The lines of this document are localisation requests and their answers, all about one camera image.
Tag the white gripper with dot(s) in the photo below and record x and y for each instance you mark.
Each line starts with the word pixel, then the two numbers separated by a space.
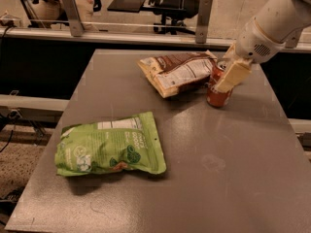
pixel 256 46

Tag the red coke can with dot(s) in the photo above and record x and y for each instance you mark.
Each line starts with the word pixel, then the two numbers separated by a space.
pixel 215 98

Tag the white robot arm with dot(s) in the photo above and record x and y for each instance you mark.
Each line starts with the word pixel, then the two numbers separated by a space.
pixel 281 20

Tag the brown chip bag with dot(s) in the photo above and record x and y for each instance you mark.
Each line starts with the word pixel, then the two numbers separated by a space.
pixel 174 73

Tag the green chip bag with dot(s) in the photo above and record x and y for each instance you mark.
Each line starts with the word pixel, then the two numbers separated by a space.
pixel 106 147

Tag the black office chair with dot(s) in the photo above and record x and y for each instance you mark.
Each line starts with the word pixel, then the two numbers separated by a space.
pixel 173 12

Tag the seated person in background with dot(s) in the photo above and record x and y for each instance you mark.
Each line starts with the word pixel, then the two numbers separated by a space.
pixel 49 11

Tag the right metal rail bracket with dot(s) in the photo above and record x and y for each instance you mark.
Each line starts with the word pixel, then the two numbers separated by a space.
pixel 203 18

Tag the metal rail bracket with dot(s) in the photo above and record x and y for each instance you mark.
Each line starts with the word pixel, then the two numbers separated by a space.
pixel 203 18
pixel 76 27

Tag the horizontal metal rail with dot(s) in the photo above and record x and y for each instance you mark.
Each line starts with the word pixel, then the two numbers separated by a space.
pixel 117 38

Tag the left metal rail bracket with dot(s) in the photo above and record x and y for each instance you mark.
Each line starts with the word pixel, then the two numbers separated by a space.
pixel 76 27

